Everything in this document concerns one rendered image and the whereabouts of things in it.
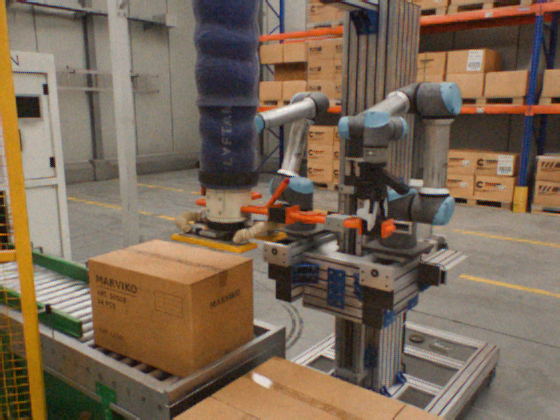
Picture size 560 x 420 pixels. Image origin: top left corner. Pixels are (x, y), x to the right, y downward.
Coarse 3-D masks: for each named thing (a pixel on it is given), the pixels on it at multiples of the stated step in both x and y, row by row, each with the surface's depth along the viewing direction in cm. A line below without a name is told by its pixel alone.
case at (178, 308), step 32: (96, 256) 226; (128, 256) 227; (160, 256) 227; (192, 256) 227; (224, 256) 227; (96, 288) 224; (128, 288) 212; (160, 288) 201; (192, 288) 193; (224, 288) 209; (96, 320) 228; (128, 320) 215; (160, 320) 204; (192, 320) 195; (224, 320) 211; (128, 352) 219; (160, 352) 207; (192, 352) 197; (224, 352) 214
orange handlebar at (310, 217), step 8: (256, 192) 219; (200, 200) 201; (248, 208) 186; (256, 208) 185; (296, 216) 175; (304, 216) 173; (312, 216) 172; (320, 216) 174; (344, 224) 165; (352, 224) 163; (392, 224) 160
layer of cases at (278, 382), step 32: (256, 384) 199; (288, 384) 199; (320, 384) 199; (352, 384) 199; (192, 416) 179; (224, 416) 179; (256, 416) 179; (288, 416) 179; (320, 416) 179; (352, 416) 179; (384, 416) 179; (416, 416) 179
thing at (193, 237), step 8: (192, 232) 197; (176, 240) 194; (184, 240) 191; (192, 240) 189; (200, 240) 187; (208, 240) 186; (216, 240) 185; (224, 240) 185; (232, 240) 185; (216, 248) 183; (224, 248) 180; (232, 248) 178; (240, 248) 177; (248, 248) 180
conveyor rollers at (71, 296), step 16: (16, 272) 332; (48, 272) 336; (16, 288) 304; (48, 288) 302; (64, 288) 308; (80, 288) 306; (0, 304) 280; (64, 304) 280; (80, 304) 279; (256, 336) 241; (112, 352) 224; (144, 368) 212
